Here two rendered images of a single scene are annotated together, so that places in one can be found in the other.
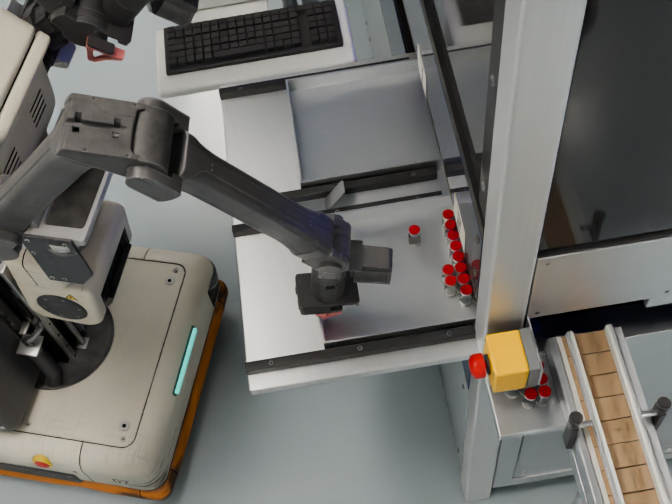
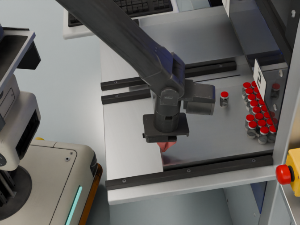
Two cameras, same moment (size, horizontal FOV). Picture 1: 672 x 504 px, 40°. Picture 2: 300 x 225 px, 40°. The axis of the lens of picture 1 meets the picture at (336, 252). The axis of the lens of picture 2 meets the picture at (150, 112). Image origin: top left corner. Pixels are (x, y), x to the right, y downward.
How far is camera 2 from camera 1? 0.63 m
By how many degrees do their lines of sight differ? 11
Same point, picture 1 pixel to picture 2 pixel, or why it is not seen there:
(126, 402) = not seen: outside the picture
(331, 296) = (168, 126)
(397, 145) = (209, 52)
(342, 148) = not seen: hidden behind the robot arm
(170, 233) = (72, 140)
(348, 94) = (177, 27)
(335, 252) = (174, 77)
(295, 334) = (142, 163)
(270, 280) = (125, 129)
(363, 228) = not seen: hidden behind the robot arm
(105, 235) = (21, 110)
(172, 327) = (67, 185)
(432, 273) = (237, 123)
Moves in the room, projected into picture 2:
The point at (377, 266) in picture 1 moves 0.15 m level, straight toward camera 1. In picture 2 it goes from (204, 97) to (215, 156)
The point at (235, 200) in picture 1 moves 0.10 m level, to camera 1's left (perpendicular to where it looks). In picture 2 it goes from (95, 8) to (32, 18)
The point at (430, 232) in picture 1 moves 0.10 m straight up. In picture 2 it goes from (234, 99) to (236, 72)
